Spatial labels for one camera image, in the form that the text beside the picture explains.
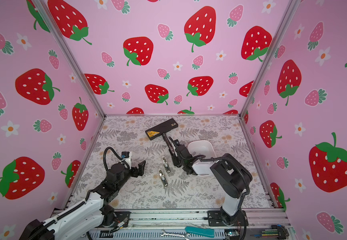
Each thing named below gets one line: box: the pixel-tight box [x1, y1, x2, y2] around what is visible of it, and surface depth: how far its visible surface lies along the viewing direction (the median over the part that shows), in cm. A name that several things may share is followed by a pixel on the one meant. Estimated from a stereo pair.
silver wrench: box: [160, 229, 191, 240], surface depth 71 cm
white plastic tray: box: [188, 140, 220, 168], surface depth 100 cm
